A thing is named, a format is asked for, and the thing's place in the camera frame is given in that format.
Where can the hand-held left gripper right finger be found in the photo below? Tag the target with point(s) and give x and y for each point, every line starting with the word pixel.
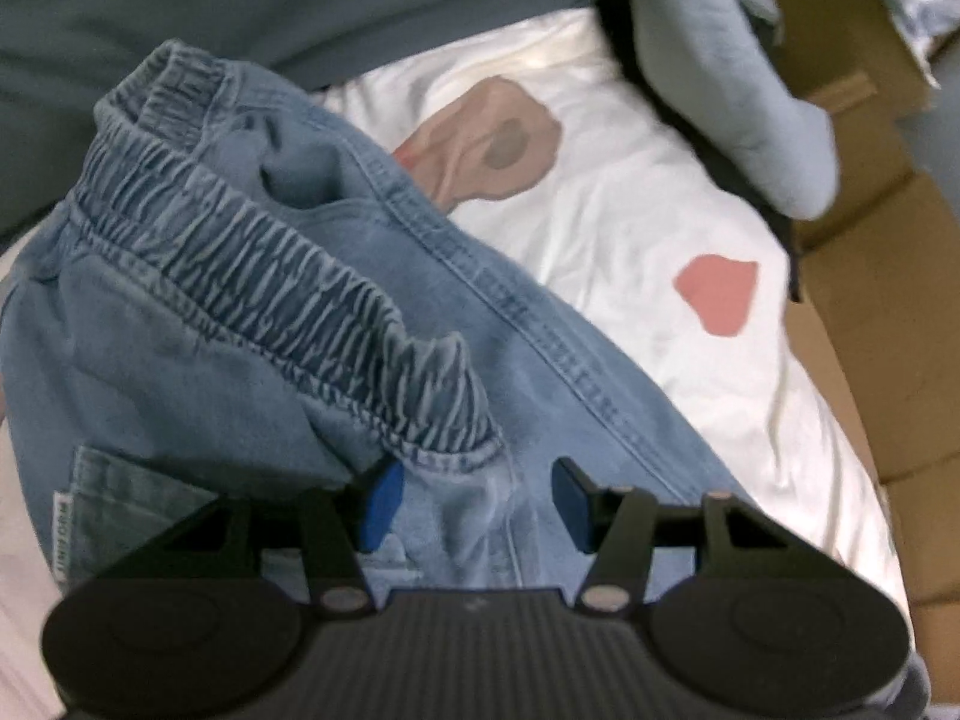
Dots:
pixel 570 502

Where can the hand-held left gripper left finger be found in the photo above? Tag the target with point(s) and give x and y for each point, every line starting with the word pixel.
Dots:
pixel 382 499

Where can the blue denim pants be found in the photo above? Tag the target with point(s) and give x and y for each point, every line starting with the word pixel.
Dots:
pixel 262 330

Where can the cream bear print blanket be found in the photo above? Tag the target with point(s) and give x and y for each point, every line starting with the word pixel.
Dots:
pixel 637 202

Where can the flattened brown cardboard box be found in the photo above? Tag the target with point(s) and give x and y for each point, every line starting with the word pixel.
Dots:
pixel 885 315

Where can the grey neck pillow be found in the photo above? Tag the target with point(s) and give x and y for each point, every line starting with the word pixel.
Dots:
pixel 720 75

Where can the dark grey pillow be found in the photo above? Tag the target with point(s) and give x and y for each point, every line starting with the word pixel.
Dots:
pixel 225 7

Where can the grey padded panel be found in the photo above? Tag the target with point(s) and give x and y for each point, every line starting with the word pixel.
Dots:
pixel 937 127

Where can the small cardboard box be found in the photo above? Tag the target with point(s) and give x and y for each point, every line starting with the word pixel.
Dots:
pixel 847 37

